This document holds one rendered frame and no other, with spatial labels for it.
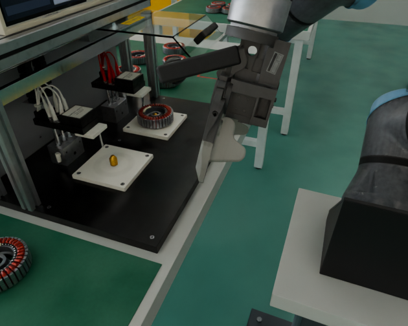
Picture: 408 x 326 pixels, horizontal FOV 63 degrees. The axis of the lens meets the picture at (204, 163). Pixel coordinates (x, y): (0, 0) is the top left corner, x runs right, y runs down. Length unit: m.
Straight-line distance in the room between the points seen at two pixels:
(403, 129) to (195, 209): 0.45
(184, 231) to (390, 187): 0.41
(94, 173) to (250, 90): 0.54
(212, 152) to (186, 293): 1.15
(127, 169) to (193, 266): 0.84
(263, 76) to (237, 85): 0.04
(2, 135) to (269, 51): 0.52
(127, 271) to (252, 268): 1.00
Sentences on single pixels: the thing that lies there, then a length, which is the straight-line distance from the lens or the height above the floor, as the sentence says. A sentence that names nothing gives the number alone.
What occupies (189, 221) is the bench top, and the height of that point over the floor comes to 0.75.
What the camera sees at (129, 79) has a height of 0.92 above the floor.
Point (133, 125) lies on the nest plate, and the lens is 1.06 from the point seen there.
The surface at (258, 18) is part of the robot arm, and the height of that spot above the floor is 1.20.
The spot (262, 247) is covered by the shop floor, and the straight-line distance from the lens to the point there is 1.71.
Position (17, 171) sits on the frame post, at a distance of 0.78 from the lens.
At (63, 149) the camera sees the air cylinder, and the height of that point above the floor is 0.82.
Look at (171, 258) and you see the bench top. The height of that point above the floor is 0.75.
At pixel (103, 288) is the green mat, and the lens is 0.68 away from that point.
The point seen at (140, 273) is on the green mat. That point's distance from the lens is 0.69.
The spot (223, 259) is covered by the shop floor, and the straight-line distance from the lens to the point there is 1.65.
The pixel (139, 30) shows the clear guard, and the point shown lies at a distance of 0.94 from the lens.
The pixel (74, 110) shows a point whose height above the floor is 0.92.
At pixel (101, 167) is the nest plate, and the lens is 0.90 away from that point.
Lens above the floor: 1.30
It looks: 36 degrees down
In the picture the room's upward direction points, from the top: straight up
